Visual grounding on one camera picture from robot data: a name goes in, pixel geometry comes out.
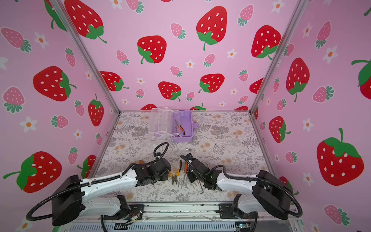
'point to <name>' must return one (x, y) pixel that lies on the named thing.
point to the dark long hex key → (203, 190)
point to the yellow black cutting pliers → (174, 177)
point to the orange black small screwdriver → (186, 166)
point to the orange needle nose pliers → (178, 127)
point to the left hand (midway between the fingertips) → (168, 173)
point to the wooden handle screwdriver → (141, 161)
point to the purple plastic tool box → (162, 125)
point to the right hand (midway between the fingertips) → (186, 169)
